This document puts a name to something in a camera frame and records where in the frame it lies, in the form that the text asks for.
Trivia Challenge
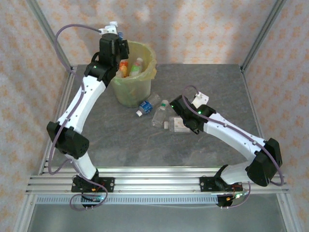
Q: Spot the square clear bottle white label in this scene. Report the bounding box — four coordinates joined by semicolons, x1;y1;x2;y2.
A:
163;116;192;134

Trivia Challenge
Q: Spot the orange label plastic bottle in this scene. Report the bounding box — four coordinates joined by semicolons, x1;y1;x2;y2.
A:
119;61;129;78

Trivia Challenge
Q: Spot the clear bottle green cap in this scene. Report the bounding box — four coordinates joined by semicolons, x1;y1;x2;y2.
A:
151;100;169;128

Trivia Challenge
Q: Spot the blue label plastic bottle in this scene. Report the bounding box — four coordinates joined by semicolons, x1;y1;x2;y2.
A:
135;93;162;117

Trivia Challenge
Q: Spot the yellow plastic bin liner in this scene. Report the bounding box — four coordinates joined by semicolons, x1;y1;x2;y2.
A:
113;40;158;81

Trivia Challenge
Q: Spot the yellow-green plastic bin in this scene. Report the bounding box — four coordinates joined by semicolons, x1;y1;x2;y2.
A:
110;40;158;109

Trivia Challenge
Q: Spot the small circuit board green light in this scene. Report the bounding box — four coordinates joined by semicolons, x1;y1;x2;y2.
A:
225;192;250;202
81;194;107;203

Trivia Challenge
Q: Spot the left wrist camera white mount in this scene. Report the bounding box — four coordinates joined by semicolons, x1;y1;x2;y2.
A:
99;21;125;40

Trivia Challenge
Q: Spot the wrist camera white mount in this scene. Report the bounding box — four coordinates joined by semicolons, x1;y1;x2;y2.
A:
99;21;125;40
192;91;210;109

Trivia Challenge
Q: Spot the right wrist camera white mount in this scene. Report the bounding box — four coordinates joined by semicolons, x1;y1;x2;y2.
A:
192;91;210;109

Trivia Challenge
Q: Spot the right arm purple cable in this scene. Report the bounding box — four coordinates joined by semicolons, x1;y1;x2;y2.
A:
181;85;285;211

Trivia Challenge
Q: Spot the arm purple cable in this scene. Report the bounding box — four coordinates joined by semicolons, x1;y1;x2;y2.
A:
49;23;109;211
181;85;285;211

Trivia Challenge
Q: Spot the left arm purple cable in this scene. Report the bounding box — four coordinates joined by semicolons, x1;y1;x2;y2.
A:
49;23;109;211

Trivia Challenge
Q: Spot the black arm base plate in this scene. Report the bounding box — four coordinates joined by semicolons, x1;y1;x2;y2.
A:
199;176;242;193
71;177;115;193

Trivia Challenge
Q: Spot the aluminium side rail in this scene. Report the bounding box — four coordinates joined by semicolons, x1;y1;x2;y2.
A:
36;65;78;176
240;69;276;174

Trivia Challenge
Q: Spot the aluminium base rail beam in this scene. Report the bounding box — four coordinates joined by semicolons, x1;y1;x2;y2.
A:
25;166;290;195

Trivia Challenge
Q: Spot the aluminium frame post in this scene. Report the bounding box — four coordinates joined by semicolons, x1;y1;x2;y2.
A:
25;0;73;73
240;0;288;74

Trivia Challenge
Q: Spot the slotted grey cable duct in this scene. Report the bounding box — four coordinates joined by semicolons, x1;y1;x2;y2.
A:
35;195;219;205

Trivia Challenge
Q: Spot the aluminium frame leg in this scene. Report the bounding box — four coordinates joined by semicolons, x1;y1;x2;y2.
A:
13;194;37;232
277;193;301;232

